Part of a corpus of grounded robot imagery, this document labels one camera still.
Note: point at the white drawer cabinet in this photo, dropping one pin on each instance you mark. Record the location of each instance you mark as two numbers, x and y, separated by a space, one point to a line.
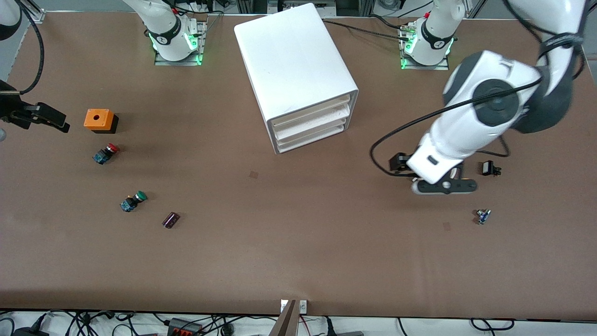
294 60

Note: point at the aluminium frame post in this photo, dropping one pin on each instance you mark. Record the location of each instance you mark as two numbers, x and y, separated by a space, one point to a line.
36 14

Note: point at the dark red cylindrical capacitor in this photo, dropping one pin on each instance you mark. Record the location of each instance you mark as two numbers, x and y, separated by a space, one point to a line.
170 220

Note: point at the black power strip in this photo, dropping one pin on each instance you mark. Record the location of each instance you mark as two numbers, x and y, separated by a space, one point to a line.
184 326

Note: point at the white plastic drawer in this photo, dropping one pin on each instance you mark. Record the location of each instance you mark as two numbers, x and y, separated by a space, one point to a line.
308 125
308 112
308 137

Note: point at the orange button enclosure box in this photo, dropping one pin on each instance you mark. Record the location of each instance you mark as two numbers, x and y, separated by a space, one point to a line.
98 120

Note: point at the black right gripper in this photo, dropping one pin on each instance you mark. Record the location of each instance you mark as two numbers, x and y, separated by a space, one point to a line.
10 112

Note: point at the black power adapter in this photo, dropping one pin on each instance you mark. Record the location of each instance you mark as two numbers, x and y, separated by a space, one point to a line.
30 332

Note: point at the small black switch component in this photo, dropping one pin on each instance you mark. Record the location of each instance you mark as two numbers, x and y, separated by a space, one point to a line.
489 168

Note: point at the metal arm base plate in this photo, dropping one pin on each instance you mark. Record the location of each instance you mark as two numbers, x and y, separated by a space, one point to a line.
177 63
424 67

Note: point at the white mounting bracket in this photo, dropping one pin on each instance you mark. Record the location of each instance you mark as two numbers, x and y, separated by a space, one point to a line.
303 306

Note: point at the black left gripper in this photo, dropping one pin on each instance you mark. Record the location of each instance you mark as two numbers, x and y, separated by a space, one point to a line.
398 163

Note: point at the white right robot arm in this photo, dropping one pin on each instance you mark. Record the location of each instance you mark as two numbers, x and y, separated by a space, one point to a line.
168 32

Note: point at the green push button switch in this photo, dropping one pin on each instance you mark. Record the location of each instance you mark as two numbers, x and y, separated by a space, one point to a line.
133 201

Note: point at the small blue electronic component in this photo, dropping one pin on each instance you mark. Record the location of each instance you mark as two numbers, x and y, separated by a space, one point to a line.
483 217

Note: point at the red push button switch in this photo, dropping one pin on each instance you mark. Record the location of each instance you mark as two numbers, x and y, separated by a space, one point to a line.
105 154

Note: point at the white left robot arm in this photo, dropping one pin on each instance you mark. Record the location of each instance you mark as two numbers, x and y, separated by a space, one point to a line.
466 130

